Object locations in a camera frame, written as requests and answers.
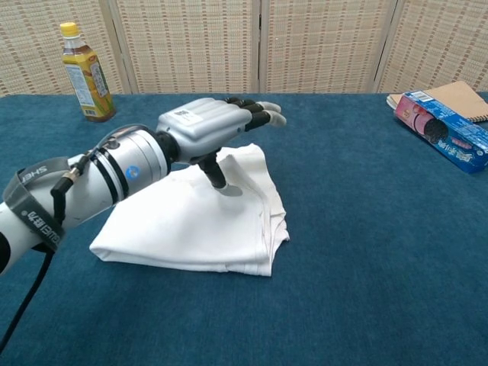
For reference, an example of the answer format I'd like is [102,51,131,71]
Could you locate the blue cookie box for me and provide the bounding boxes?
[394,90,488,175]

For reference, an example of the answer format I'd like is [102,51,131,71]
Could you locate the woven bamboo folding screen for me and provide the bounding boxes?
[0,0,488,96]

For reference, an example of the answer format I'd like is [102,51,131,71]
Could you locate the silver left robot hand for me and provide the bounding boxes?
[156,97,287,198]

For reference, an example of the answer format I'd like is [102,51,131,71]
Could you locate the tea bottle with yellow cap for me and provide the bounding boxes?
[59,21,116,124]

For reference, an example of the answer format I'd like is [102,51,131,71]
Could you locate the white T-shirt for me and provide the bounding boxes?
[88,143,291,278]

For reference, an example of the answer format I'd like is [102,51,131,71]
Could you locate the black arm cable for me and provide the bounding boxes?
[0,165,85,358]

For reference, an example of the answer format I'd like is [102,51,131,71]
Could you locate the grey printed arm strap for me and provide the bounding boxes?
[2,156,72,252]

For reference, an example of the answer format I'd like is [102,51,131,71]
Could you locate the brown spiral notebook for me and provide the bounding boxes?
[385,80,488,124]

